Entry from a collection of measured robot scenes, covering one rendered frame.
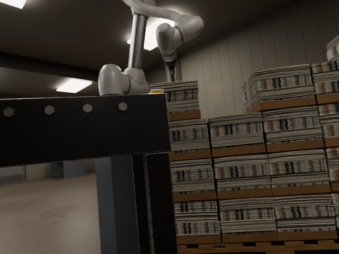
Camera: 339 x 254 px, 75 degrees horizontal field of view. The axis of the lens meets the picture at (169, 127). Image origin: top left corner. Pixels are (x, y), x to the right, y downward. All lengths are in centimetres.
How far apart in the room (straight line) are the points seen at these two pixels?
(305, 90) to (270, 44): 320
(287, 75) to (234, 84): 332
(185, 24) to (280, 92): 64
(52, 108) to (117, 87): 106
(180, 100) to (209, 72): 378
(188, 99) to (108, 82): 53
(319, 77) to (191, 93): 68
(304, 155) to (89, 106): 115
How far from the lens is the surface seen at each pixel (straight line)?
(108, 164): 139
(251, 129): 129
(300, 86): 140
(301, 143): 136
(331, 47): 192
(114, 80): 150
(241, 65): 468
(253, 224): 135
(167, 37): 125
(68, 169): 769
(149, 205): 45
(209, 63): 508
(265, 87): 134
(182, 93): 129
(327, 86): 144
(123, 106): 44
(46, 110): 45
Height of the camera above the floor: 69
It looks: 5 degrees up
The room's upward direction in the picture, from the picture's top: 5 degrees counter-clockwise
